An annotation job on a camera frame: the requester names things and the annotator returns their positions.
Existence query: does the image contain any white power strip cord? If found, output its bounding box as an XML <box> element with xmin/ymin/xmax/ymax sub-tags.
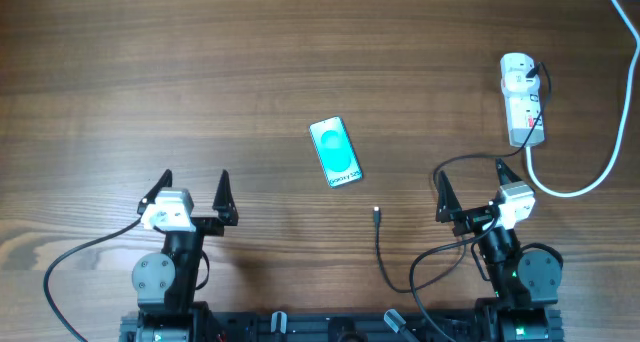
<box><xmin>524</xmin><ymin>0</ymin><xmax>640</xmax><ymax>199</ymax></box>

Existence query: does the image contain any black charger cable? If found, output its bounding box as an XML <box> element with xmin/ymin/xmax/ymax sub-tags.
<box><xmin>372</xmin><ymin>61</ymin><xmax>553</xmax><ymax>295</ymax></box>

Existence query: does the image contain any black mounting rail base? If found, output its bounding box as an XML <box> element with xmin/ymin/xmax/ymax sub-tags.
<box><xmin>118</xmin><ymin>309</ymin><xmax>565</xmax><ymax>342</ymax></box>

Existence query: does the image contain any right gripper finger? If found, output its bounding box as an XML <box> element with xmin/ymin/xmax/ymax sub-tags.
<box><xmin>495</xmin><ymin>158</ymin><xmax>521</xmax><ymax>186</ymax></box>
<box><xmin>436</xmin><ymin>171</ymin><xmax>463</xmax><ymax>223</ymax></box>

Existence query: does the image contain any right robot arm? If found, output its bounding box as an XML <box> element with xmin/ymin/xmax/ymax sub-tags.
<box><xmin>436</xmin><ymin>159</ymin><xmax>564</xmax><ymax>341</ymax></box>

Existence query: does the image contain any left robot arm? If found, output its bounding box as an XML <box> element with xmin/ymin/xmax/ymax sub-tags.
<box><xmin>119</xmin><ymin>170</ymin><xmax>239</xmax><ymax>342</ymax></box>

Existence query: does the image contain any white power strip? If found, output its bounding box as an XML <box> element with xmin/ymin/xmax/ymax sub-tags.
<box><xmin>500</xmin><ymin>52</ymin><xmax>545</xmax><ymax>147</ymax></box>

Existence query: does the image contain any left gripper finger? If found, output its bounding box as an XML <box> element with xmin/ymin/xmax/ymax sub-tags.
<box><xmin>212</xmin><ymin>169</ymin><xmax>238</xmax><ymax>218</ymax></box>
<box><xmin>137</xmin><ymin>169</ymin><xmax>173</xmax><ymax>215</ymax></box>

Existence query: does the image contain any teal screen smartphone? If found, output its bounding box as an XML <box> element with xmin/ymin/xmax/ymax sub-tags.
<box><xmin>309</xmin><ymin>116</ymin><xmax>363</xmax><ymax>188</ymax></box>

